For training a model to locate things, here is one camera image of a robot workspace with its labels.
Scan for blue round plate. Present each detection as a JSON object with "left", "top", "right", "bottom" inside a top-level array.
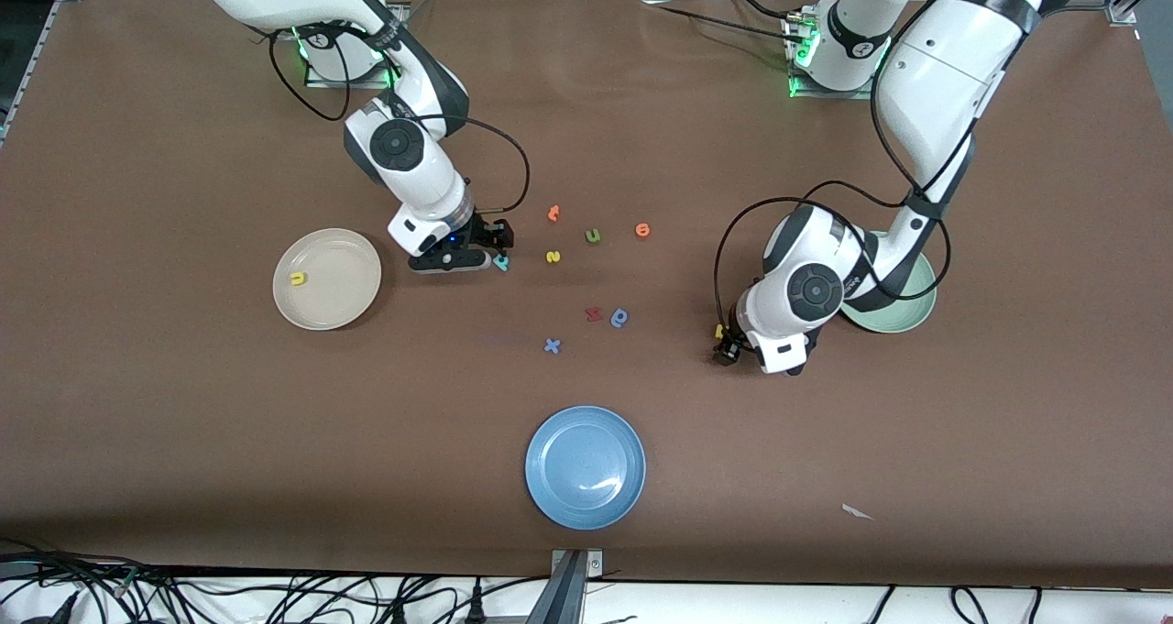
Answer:
[{"left": 525, "top": 406, "right": 647, "bottom": 531}]

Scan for dark aluminium strut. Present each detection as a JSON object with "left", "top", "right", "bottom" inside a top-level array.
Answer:
[{"left": 527, "top": 551, "right": 589, "bottom": 624}]

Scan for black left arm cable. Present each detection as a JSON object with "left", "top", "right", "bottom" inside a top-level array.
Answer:
[{"left": 713, "top": 19, "right": 972, "bottom": 332}]

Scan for tangled black cables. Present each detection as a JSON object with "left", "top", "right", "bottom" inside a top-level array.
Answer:
[{"left": 0, "top": 537, "right": 514, "bottom": 624}]

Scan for black base power cable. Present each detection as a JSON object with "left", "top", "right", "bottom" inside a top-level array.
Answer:
[{"left": 632, "top": 0, "right": 812, "bottom": 43}]

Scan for pale green round plate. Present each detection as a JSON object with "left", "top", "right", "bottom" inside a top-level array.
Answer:
[{"left": 839, "top": 231, "right": 938, "bottom": 334}]

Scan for silver angle bracket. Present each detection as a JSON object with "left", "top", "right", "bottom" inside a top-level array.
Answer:
[{"left": 550, "top": 549, "right": 605, "bottom": 577}]

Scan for aluminium arm base plate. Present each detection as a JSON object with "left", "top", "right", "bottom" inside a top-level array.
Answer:
[
  {"left": 788, "top": 15, "right": 886, "bottom": 102},
  {"left": 305, "top": 24, "right": 405, "bottom": 90}
]

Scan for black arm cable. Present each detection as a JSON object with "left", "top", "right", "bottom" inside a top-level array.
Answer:
[
  {"left": 269, "top": 19, "right": 532, "bottom": 222},
  {"left": 713, "top": 19, "right": 972, "bottom": 332}
]

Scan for brown table cover sheet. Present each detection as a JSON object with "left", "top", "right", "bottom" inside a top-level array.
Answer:
[{"left": 0, "top": 0, "right": 1173, "bottom": 590}]

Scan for beige round plate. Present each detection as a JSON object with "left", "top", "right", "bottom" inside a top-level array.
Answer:
[{"left": 272, "top": 228, "right": 383, "bottom": 332}]

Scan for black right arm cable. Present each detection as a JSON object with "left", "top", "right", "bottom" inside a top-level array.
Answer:
[{"left": 269, "top": 19, "right": 532, "bottom": 222}]

